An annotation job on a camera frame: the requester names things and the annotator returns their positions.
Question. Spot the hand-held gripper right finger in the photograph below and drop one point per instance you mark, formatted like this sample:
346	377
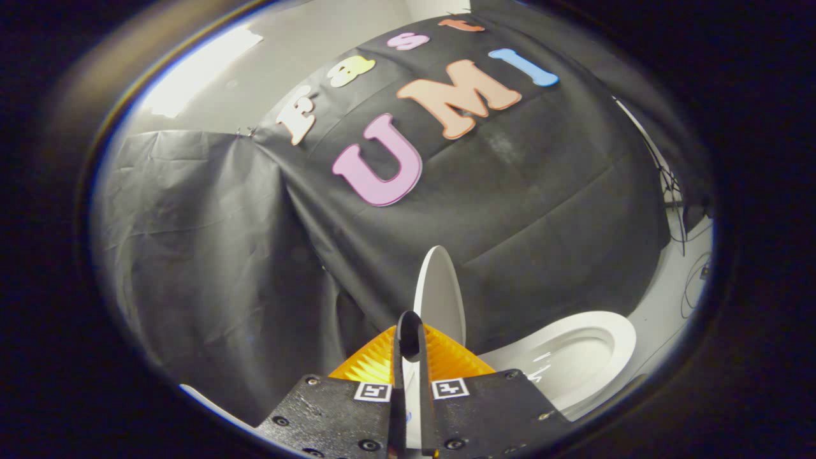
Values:
426	408

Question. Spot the white toilet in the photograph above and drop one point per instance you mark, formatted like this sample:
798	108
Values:
574	357

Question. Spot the white toilet lid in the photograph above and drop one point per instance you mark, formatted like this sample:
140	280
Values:
440	287

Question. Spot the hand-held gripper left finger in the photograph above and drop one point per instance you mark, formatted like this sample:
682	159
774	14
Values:
399	408

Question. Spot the black lid pull tab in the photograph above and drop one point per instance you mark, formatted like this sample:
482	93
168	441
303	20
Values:
411	313

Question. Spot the black backdrop cloth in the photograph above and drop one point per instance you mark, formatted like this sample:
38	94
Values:
255	255

